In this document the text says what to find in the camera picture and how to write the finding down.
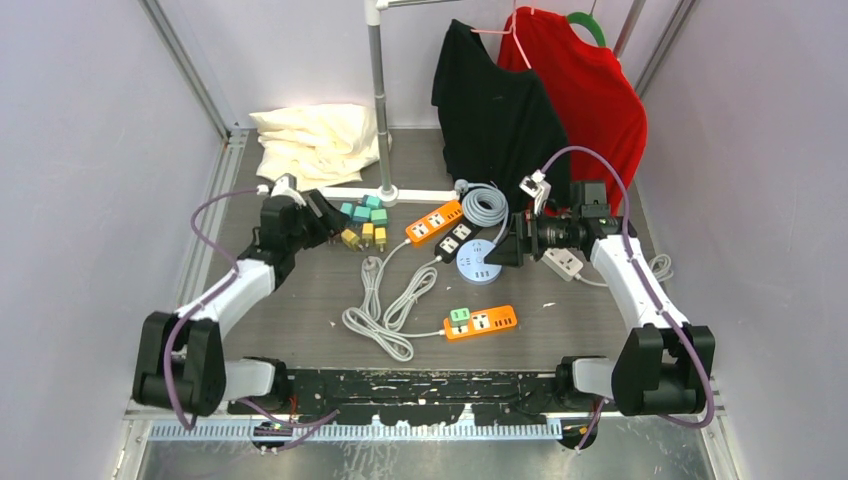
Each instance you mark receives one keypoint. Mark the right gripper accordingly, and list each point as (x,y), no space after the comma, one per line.
(526,240)

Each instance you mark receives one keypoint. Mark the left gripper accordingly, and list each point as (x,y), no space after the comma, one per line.
(330,222)

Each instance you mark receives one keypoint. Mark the yellow usb charger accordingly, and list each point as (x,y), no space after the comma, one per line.
(351,240)

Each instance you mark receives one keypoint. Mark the round blue power strip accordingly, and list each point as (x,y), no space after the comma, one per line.
(472,265)

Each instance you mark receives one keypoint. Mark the white usb power strip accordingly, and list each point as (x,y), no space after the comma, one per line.
(563,262)

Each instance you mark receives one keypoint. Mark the black power strip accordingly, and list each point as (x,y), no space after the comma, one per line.
(447,249)

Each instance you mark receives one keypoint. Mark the orange power strip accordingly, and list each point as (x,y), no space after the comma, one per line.
(483,322)
(437,222)

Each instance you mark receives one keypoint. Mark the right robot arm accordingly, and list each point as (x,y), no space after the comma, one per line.
(664,366)

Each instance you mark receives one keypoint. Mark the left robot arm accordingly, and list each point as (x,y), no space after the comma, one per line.
(181,365)

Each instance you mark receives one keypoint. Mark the cream folded cloth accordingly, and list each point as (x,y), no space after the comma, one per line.
(319,145)

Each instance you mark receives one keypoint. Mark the black t-shirt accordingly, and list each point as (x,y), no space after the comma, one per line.
(498,126)

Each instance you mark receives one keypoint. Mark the red t-shirt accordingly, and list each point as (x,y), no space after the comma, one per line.
(604,119)

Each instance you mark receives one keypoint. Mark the white clothes rack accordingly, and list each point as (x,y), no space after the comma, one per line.
(387,191)

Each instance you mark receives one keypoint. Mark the pink hanger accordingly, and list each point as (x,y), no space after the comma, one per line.
(510,32)

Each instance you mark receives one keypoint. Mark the green hanger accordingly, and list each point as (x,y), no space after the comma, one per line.
(587,21)

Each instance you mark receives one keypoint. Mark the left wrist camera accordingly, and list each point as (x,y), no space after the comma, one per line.
(285,186)

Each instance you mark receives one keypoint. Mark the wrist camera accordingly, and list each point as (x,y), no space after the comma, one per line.
(536,186)
(285,186)

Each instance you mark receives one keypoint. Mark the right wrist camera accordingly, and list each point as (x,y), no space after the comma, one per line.
(536,186)

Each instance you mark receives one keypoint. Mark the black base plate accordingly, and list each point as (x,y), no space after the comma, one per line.
(383,405)

